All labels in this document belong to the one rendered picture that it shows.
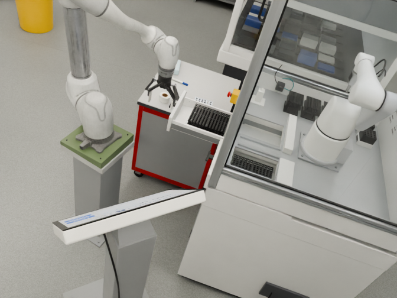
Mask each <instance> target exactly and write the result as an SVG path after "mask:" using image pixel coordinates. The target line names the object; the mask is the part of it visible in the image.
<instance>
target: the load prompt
mask: <svg viewBox="0 0 397 298"><path fill-rule="evenodd" d="M181 194H183V193H177V194H174V195H171V196H167V197H164V198H160V199H157V200H153V201H150V202H147V203H143V204H140V205H136V206H133V207H130V208H126V209H122V210H119V211H116V212H112V213H108V214H105V216H108V215H112V214H115V213H119V212H122V211H125V210H129V209H133V208H136V207H139V206H143V205H147V204H149V203H153V202H157V201H159V200H163V199H167V198H169V197H173V196H177V195H181Z"/></svg>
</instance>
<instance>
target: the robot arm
mask: <svg viewBox="0 0 397 298"><path fill-rule="evenodd" d="M58 1H59V3H60V4H61V5H62V7H63V15H64V24H65V29H66V37H67V45H68V51H69V59H70V67H71V72H70V73H69V74H68V75H67V82H66V92H67V96H68V97H69V99H70V102H71V103H72V105H73V106H74V108H75V109H76V111H77V113H78V114H79V117H80V120H81V123H82V125H83V131H84V132H82V133H81V134H79V135H76V140H78V141H81V142H82V143H81V144H80V146H79V147H80V149H81V150H84V149H86V148H88V147H90V148H92V149H94V150H95V151H96V152H97V153H98V154H100V153H103V151H104V150H105V149H106V148H107V147H108V146H110V145H111V144H113V143H114V142H115V141H116V140H118V139H120V138H122V134H121V133H119V132H116V131H114V130H113V108H112V104H111V102H110V100H109V98H108V97H107V96H106V95H105V94H104V93H102V92H100V88H99V84H98V81H97V76H96V74H95V73H94V72H93V71H92V70H91V64H90V51H89V39H88V32H87V19H86V12H88V13H90V14H92V15H94V16H95V17H98V18H100V19H102V20H105V21H107V22H109V23H111V24H113V25H115V26H117V27H119V28H121V29H124V30H127V31H133V32H136V33H138V34H139V35H140V36H141V40H142V42H143V43H144V44H145V45H146V46H147V47H148V48H149V49H150V50H152V51H153V52H154V53H155V54H156V56H157V59H158V60H159V64H158V79H156V78H155V77H153V78H152V81H151V82H150V83H149V84H148V86H147V87H146V88H145V90H147V91H148V94H147V95H148V96H149V98H148V102H150V100H151V96H152V90H154V89H155V88H158V87H160V88H163V89H166V90H167V91H168V93H169V94H170V96H171V97H172V101H171V107H170V109H172V108H173V105H174V104H175V101H178V100H179V98H180V97H179V95H178V91H177V88H176V84H171V79H172V76H173V74H174V70H175V65H176V64H177V62H178V57H179V53H180V45H179V42H178V40H177V39H176V38H175V37H172V36H166V35H165V34H164V33H163V32H162V31H161V30H160V29H159V28H158V27H155V26H153V25H150V26H146V25H144V24H143V23H141V22H139V21H136V20H134V19H132V18H129V17H128V16H126V15H125V14H124V13H123V12H122V11H121V10H120V9H119V8H118V7H117V6H116V5H115V4H114V3H113V2H112V1H111V0H58ZM155 81H157V84H156V85H154V86H153V87H151V88H149V87H150V86H151V85H152V84H153V82H155ZM171 86H172V88H173V91H174V92H173V91H172V89H171Z"/></svg>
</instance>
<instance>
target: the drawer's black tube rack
mask: <svg viewBox="0 0 397 298"><path fill-rule="evenodd" d="M214 112H215V113H214ZM229 118H230V115H228V114H225V113H222V112H219V111H217V110H214V109H211V108H208V107H205V106H202V105H198V107H197V109H196V111H195V113H194V115H193V117H192V119H191V122H188V123H187V124H188V125H191V126H194V127H196V128H200V129H203V130H205V131H208V132H211V133H214V134H217V135H220V136H222V137H223V136H224V132H225V130H226V127H227V124H228V122H229Z"/></svg>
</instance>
